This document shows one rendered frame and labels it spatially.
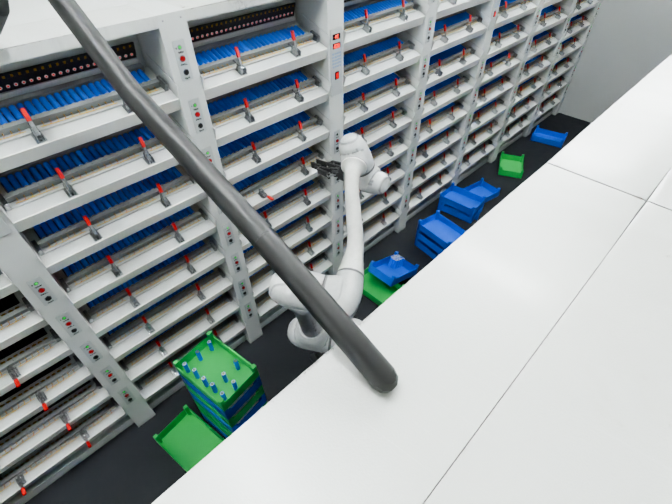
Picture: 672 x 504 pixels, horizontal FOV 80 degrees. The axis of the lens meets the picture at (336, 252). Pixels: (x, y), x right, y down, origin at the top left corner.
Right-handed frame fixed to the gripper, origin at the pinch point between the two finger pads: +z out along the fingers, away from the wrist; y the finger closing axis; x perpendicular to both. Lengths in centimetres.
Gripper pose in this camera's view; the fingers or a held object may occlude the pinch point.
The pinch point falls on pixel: (318, 164)
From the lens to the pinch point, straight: 194.4
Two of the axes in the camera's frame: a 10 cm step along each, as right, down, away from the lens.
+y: 7.1, -5.0, 5.0
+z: -6.9, -3.4, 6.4
